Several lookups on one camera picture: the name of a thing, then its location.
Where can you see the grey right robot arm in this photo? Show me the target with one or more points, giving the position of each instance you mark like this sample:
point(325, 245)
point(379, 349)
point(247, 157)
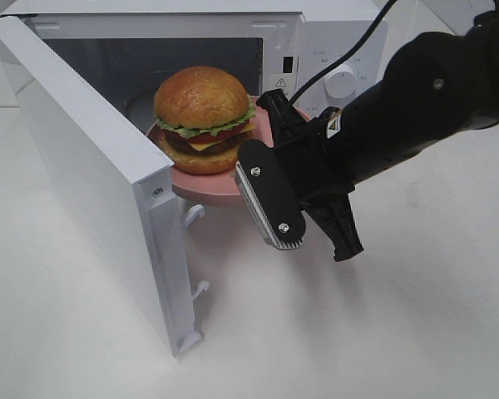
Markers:
point(435, 86)

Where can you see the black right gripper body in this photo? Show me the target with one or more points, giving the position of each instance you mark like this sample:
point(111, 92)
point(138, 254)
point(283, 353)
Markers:
point(301, 147)

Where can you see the white microwave oven body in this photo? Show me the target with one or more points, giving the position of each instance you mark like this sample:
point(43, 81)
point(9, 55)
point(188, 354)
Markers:
point(122, 48)

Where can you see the burger with lettuce and cheese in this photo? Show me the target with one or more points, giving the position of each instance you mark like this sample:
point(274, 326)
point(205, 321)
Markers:
point(204, 114)

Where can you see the upper white control knob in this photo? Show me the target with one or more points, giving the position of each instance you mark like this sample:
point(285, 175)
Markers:
point(341, 82)

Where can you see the glass microwave turntable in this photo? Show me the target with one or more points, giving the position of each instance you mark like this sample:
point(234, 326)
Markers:
point(140, 107)

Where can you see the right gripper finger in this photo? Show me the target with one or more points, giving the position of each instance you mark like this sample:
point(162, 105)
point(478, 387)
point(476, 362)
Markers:
point(334, 217)
point(269, 196)

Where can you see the white microwave door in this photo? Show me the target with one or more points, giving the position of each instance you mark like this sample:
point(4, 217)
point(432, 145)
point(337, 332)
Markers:
point(115, 182)

